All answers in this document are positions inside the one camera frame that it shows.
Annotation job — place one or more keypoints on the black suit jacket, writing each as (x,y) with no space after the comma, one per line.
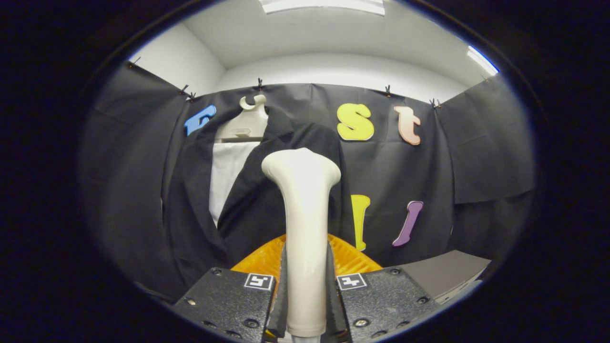
(257,205)

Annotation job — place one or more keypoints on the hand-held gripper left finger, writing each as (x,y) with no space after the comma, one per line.
(228,300)

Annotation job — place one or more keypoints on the black backdrop cloth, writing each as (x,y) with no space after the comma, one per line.
(476,152)

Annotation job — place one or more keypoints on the white clothes hanger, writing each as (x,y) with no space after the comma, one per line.
(248,125)

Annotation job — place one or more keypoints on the wide ceiling light panel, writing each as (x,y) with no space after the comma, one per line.
(324,5)

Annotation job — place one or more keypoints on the grey cabinet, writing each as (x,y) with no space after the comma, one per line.
(443,274)

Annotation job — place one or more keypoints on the white garment steamer head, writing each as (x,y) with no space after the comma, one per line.
(305,214)

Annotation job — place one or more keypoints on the narrow ceiling light panel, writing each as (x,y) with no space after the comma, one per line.
(482,61)

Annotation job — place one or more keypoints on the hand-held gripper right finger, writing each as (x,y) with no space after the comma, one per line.
(381,300)

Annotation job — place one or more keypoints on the white shirt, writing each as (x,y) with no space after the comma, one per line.
(228,176)

